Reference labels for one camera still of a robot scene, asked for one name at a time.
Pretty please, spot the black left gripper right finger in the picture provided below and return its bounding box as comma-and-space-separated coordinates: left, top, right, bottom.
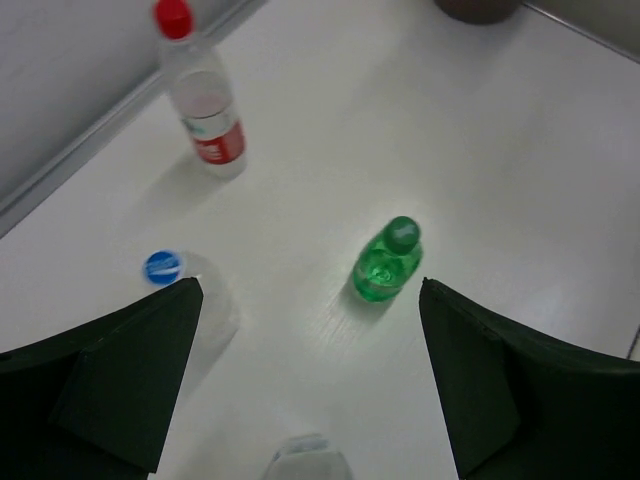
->
419, 279, 639, 479

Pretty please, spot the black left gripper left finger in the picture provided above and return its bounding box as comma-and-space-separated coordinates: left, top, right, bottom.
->
1, 278, 204, 479

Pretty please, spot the blue cap clear bottle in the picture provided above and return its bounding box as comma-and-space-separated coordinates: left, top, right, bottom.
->
141, 248, 241, 401

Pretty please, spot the green plastic bottle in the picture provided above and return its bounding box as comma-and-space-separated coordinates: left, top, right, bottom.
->
352, 216, 423, 303

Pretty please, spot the brown bin black rim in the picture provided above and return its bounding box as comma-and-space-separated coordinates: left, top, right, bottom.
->
434, 0, 522, 25

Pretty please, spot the blue label clear bottle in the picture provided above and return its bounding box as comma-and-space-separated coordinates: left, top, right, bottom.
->
262, 434, 354, 480

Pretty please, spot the red cap labelled bottle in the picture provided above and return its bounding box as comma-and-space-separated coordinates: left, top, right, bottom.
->
152, 0, 246, 179

